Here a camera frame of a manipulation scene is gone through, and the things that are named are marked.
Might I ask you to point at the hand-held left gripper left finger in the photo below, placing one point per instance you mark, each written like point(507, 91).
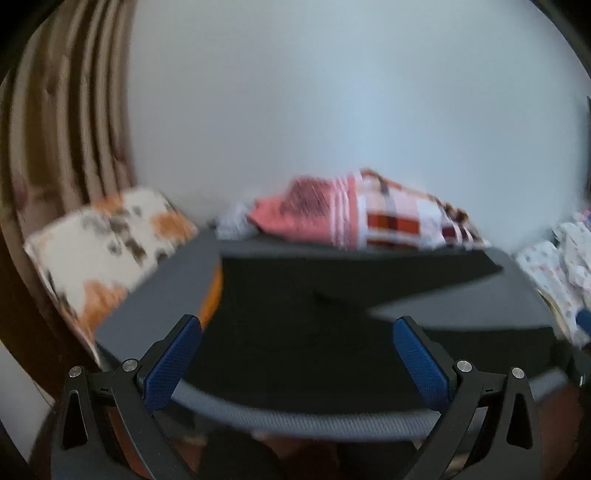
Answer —
point(171, 364)

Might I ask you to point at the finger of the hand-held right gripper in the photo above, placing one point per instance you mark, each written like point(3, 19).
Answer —
point(584, 322)

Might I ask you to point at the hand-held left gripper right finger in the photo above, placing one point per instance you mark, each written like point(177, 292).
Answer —
point(422, 364)

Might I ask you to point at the black pants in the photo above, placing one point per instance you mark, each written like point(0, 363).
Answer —
point(323, 332)

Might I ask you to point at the white dotted cloth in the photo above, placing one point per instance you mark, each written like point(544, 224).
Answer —
point(561, 272)

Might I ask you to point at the grey mesh mattress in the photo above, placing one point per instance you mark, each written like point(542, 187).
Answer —
point(161, 300)

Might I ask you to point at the white orange patterned pillow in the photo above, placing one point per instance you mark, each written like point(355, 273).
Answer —
point(111, 249)

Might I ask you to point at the small white cloth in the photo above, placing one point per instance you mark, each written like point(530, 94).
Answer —
point(233, 220)

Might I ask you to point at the pink plaid pillow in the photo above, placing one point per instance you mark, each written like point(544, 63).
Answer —
point(369, 214)

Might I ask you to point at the brown striped curtain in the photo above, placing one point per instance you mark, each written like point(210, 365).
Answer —
point(60, 115)

